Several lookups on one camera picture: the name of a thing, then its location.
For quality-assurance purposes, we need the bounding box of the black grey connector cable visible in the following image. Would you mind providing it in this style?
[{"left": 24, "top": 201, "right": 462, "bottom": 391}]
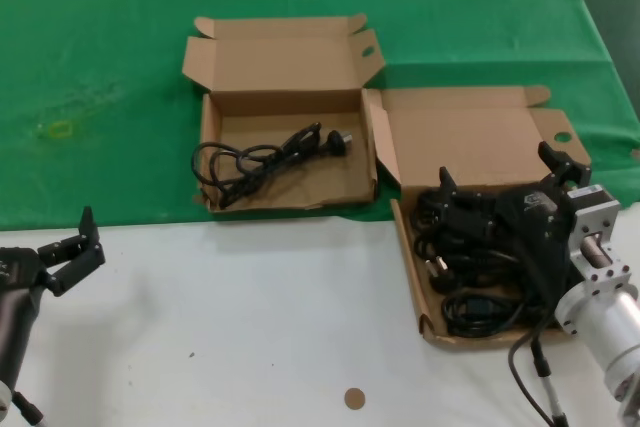
[
  {"left": 12, "top": 390, "right": 47, "bottom": 427},
  {"left": 530, "top": 335, "right": 570, "bottom": 427}
]

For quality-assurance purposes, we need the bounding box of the round brown sticker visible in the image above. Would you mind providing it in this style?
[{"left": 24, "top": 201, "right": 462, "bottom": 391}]
[{"left": 343, "top": 387, "right": 366, "bottom": 411}]

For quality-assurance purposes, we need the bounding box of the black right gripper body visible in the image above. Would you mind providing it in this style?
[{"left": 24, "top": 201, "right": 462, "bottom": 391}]
[{"left": 493, "top": 175, "right": 575, "bottom": 309}]

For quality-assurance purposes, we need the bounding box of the brown cardboard box torn corner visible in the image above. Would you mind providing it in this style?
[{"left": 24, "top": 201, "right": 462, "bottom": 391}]
[{"left": 180, "top": 14, "right": 388, "bottom": 213}]

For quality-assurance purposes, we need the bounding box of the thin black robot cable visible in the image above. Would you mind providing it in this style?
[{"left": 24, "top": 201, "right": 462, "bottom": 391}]
[{"left": 507, "top": 317, "right": 554, "bottom": 427}]

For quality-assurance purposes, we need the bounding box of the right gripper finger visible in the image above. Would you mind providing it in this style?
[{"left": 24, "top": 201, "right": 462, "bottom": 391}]
[
  {"left": 537, "top": 142, "right": 592, "bottom": 192},
  {"left": 438, "top": 166, "right": 501, "bottom": 244}
]

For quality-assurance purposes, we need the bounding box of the green table cloth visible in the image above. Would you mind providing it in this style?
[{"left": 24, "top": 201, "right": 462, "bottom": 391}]
[{"left": 0, "top": 0, "right": 640, "bottom": 232}]

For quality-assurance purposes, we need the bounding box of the open brown cardboard box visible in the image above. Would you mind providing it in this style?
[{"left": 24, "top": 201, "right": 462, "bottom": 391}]
[{"left": 360, "top": 85, "right": 593, "bottom": 352}]

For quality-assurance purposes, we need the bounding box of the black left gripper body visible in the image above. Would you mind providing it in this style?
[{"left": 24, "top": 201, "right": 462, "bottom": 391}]
[{"left": 0, "top": 245, "right": 52, "bottom": 384}]

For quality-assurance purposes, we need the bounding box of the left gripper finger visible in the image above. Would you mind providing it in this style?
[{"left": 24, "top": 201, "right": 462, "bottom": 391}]
[
  {"left": 36, "top": 205, "right": 101, "bottom": 264},
  {"left": 47, "top": 242, "right": 107, "bottom": 297}
]

